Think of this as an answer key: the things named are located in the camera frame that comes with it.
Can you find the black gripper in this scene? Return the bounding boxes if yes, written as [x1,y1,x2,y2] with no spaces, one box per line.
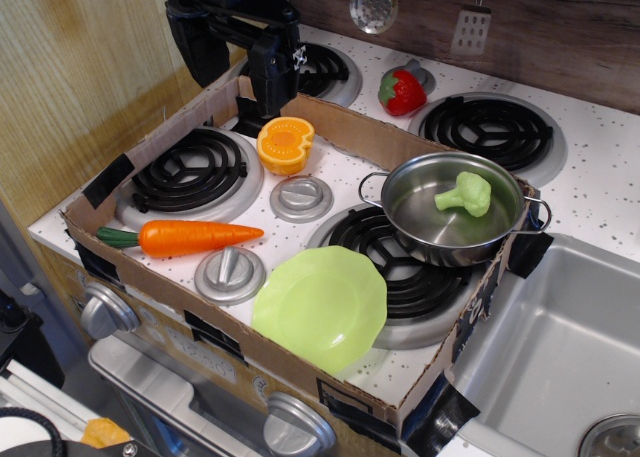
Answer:
[249,26,306,118]

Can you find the light green toy broccoli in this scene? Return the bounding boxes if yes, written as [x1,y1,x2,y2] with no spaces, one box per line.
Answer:
[434,171,492,218]

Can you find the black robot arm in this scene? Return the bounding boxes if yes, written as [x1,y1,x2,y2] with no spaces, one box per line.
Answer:
[165,0,306,118]

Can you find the orange toy half fruit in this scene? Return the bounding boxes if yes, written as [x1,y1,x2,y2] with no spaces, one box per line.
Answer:
[256,117,316,176]

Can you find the front left black burner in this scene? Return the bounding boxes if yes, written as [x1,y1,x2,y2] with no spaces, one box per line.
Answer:
[116,127,264,230]

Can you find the upper silver stove knob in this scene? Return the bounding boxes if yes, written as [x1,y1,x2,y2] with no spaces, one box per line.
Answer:
[270,176,334,223]

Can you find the silver stove knob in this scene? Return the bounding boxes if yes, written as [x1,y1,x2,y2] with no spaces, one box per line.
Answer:
[194,246,266,306]
[403,59,437,95]
[270,176,334,223]

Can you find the red toy strawberry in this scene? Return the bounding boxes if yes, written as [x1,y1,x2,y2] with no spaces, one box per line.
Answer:
[378,69,427,116]

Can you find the hanging round silver skimmer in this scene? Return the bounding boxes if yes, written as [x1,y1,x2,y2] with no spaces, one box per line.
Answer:
[349,0,399,35]

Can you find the back silver stove knob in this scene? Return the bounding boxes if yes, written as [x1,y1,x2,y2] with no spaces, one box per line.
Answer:
[403,59,437,95]

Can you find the orange toy carrot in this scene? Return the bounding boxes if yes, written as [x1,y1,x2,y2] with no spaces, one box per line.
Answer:
[96,220,264,258]

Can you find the lower silver stove knob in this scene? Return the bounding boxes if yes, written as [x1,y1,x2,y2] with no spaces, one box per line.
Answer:
[194,246,266,306]

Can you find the back right black burner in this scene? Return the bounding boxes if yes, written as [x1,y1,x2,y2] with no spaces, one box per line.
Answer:
[409,92,568,188]

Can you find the hanging silver slotted spatula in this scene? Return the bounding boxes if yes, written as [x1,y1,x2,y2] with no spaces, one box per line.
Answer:
[450,0,492,57]

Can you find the light green plastic plate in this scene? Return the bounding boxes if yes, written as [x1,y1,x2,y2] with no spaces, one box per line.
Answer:
[251,246,387,375]

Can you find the front right black burner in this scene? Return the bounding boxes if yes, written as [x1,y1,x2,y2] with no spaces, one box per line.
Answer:
[307,204,485,350]

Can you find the left front oven knob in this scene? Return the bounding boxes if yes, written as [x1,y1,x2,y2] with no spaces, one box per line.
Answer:
[80,281,140,340]

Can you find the oven knob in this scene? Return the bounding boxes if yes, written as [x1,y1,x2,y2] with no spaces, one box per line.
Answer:
[263,392,337,457]
[80,281,140,340]

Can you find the brown cardboard fence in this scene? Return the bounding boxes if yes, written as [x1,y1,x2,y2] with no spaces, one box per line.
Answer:
[63,77,552,454]

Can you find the right front oven knob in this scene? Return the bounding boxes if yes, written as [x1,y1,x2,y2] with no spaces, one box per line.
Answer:
[263,392,337,457]

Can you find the yellow sponge piece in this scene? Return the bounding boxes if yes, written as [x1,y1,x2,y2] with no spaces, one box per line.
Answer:
[80,417,131,449]

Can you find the grey toy sink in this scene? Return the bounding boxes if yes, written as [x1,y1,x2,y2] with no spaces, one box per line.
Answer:
[453,235,639,456]

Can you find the silver sink drain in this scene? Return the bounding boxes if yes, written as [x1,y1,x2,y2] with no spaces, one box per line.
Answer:
[576,414,639,457]

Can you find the steel pan with handles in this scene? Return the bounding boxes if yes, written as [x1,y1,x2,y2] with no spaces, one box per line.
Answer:
[358,151,552,267]

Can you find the silver oven door handle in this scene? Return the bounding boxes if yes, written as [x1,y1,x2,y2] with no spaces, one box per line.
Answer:
[88,337,270,456]

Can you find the black cable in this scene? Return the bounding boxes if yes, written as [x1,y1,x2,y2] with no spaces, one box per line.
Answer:
[0,406,66,457]

